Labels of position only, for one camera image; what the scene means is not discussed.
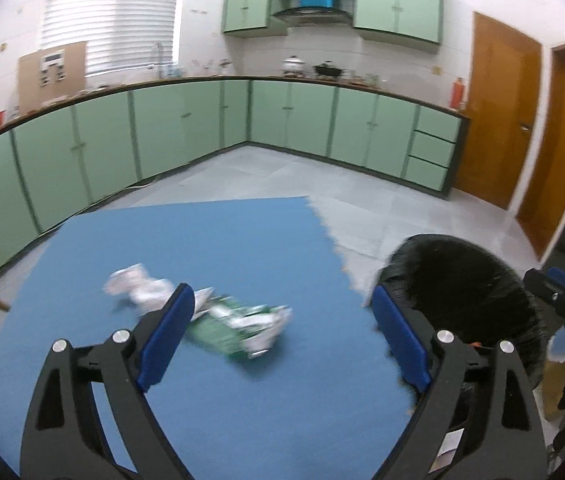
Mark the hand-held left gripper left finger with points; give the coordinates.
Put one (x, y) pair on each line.
(167, 330)

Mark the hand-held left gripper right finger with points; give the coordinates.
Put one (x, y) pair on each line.
(402, 340)

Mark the green snack packet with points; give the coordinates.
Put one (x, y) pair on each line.
(217, 332)

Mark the black trash bin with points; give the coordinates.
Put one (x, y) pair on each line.
(462, 280)

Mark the tan cardboard piece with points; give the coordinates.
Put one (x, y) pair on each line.
(557, 385)

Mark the white crumpled plastic wrapper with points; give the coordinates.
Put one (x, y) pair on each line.
(132, 285)

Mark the blue foam mat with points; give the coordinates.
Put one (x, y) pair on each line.
(212, 240)

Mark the wooden door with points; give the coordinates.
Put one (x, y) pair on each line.
(492, 110)
(552, 160)

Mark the green lower kitchen cabinets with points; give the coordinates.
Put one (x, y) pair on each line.
(162, 125)

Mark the green kitchen cabinets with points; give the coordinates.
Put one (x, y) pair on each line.
(397, 5)
(162, 125)

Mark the red fire extinguisher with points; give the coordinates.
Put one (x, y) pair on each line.
(457, 95)

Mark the metal kitchen faucet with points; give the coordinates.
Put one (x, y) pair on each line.
(154, 59)

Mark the brown cardboard box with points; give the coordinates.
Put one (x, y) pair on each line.
(72, 70)

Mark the black wok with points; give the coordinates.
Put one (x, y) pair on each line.
(327, 70)

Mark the white cooking pot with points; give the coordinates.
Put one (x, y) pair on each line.
(294, 66)

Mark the white window blind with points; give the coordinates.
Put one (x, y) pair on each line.
(112, 15)

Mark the green upper kitchen cabinets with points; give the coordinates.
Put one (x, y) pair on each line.
(397, 5)

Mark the range hood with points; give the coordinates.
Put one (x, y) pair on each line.
(312, 16)

